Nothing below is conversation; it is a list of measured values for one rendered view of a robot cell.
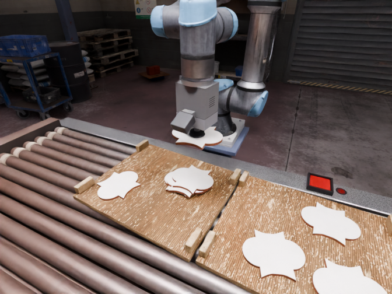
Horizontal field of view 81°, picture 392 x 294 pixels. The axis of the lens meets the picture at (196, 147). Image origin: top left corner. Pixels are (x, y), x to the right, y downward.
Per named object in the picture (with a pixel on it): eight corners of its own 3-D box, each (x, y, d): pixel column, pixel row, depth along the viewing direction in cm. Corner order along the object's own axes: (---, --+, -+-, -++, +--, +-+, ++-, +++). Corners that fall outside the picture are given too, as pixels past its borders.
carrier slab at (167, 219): (147, 146, 95) (147, 143, 95) (241, 177, 78) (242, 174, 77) (73, 199, 70) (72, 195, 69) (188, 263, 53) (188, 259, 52)
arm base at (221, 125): (211, 116, 122) (212, 99, 116) (237, 125, 115) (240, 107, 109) (195, 129, 112) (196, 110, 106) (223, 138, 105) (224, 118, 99)
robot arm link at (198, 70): (202, 62, 46) (171, 57, 50) (202, 84, 49) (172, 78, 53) (220, 55, 51) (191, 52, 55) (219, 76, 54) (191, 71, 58)
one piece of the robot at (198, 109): (156, 70, 48) (163, 137, 57) (191, 77, 44) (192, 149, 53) (189, 60, 57) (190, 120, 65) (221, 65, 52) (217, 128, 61)
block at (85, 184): (91, 182, 74) (89, 175, 73) (95, 184, 73) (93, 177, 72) (75, 193, 70) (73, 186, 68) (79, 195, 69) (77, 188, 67)
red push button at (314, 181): (309, 177, 79) (310, 174, 78) (328, 182, 77) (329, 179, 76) (308, 188, 74) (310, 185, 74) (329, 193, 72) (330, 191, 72)
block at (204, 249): (209, 236, 57) (209, 228, 55) (216, 239, 56) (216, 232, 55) (198, 256, 52) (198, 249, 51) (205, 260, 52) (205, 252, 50)
